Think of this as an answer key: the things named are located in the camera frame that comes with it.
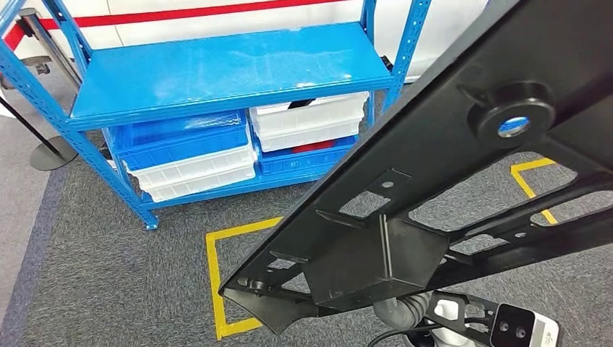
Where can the red item in bin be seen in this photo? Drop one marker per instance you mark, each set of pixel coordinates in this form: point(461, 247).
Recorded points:
point(313, 146)

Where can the blue plastic bin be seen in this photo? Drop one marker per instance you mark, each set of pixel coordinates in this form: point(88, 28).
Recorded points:
point(297, 163)
point(182, 143)

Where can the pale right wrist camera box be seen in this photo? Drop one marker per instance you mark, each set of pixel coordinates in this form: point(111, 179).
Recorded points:
point(541, 335)

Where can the black stanchion with round base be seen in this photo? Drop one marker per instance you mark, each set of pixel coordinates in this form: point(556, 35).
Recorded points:
point(52, 158)

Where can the black plastic plate frame part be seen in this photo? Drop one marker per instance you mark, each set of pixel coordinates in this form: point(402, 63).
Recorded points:
point(431, 120)

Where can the silver belt stanchion post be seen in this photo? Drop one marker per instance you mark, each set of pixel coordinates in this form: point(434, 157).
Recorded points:
point(43, 38)

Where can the red barrier belt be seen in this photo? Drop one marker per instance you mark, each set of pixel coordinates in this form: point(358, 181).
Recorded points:
point(143, 16)
point(13, 36)

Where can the white car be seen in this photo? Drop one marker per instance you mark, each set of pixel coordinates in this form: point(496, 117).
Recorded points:
point(239, 24)

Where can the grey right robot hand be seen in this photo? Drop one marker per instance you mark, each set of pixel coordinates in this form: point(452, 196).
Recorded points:
point(390, 313)

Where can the blue metal shelf rack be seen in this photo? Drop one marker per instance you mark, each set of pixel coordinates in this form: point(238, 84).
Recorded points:
point(215, 67)

